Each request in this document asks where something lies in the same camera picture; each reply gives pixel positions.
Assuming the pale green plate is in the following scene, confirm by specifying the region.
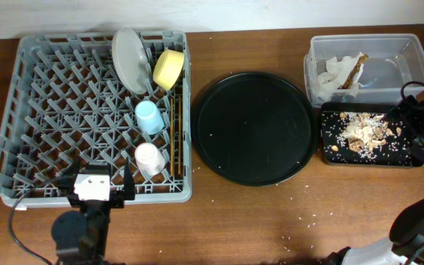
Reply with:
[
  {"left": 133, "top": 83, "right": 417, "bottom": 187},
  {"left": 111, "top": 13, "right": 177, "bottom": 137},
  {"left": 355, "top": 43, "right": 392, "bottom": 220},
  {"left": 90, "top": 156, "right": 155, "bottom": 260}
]
[{"left": 112, "top": 28, "right": 149, "bottom": 94}]

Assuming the yellow bowl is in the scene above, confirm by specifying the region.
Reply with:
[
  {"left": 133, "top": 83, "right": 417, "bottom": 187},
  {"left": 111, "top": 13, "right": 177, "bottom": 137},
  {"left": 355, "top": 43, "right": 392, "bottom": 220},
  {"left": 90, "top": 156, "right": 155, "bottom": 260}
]
[{"left": 152, "top": 49, "right": 185, "bottom": 91}]

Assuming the food scraps pile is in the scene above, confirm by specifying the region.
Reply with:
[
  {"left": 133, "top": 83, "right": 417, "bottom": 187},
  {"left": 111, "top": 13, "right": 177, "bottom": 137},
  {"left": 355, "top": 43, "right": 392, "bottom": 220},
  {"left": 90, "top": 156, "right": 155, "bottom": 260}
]
[{"left": 336, "top": 112, "right": 403, "bottom": 160}]

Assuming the brown snack wrapper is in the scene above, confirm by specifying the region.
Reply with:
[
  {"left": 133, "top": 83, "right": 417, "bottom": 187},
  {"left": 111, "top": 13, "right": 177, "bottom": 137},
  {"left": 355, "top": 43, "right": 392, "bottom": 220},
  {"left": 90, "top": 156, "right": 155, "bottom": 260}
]
[{"left": 339, "top": 54, "right": 369, "bottom": 89}]

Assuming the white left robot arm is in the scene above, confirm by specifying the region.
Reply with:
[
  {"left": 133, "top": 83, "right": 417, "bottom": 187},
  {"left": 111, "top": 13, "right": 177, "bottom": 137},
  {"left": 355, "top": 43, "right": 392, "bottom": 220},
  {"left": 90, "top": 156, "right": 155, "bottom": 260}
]
[{"left": 8, "top": 159, "right": 135, "bottom": 264}]

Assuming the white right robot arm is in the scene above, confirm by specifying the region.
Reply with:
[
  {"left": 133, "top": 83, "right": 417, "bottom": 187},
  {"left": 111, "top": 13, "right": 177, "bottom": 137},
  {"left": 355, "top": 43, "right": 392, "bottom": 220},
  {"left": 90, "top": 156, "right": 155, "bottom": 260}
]
[{"left": 112, "top": 96, "right": 424, "bottom": 264}]

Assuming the round black tray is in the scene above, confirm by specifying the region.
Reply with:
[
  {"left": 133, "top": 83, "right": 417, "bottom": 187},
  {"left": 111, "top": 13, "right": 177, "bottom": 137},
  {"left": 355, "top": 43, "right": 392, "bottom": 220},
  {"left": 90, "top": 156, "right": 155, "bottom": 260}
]
[{"left": 191, "top": 72, "right": 319, "bottom": 186}]

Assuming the crumpled white paper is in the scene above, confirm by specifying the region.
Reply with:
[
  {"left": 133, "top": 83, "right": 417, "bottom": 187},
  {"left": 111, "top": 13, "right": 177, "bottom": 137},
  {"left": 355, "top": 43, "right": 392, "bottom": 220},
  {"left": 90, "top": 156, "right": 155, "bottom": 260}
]
[{"left": 314, "top": 53, "right": 364, "bottom": 102}]

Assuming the light blue cup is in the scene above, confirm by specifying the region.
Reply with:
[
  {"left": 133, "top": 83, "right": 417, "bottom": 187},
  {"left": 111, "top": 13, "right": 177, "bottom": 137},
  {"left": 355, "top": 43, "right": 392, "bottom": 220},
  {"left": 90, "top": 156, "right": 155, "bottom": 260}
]
[{"left": 135, "top": 100, "right": 165, "bottom": 135}]

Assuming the grey dishwasher rack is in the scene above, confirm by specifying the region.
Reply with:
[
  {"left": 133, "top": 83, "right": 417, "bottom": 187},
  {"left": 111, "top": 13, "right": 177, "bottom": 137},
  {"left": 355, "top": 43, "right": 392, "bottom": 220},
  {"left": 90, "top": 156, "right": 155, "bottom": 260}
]
[{"left": 0, "top": 33, "right": 192, "bottom": 210}]

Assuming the rectangular black tray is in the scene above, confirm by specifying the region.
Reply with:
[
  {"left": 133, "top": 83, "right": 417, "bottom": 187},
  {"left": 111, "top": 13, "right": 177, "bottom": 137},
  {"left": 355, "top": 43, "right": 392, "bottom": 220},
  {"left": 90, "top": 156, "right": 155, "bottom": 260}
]
[{"left": 321, "top": 102, "right": 424, "bottom": 168}]

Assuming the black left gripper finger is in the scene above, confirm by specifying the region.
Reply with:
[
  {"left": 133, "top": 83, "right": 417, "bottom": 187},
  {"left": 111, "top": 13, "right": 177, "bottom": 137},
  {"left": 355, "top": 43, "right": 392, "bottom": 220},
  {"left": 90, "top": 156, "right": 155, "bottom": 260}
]
[
  {"left": 123, "top": 160, "right": 135, "bottom": 200},
  {"left": 63, "top": 158, "right": 80, "bottom": 184}
]

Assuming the clear plastic bin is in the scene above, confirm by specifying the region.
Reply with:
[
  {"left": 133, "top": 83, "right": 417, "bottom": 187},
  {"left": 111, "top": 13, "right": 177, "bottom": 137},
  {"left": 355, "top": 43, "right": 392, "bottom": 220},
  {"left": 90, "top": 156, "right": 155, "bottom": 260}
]
[{"left": 304, "top": 33, "right": 424, "bottom": 107}]

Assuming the pink cup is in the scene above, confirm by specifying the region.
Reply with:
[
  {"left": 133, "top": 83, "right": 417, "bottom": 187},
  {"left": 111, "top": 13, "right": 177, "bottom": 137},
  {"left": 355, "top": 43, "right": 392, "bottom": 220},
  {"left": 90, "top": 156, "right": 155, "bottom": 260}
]
[{"left": 135, "top": 143, "right": 166, "bottom": 177}]

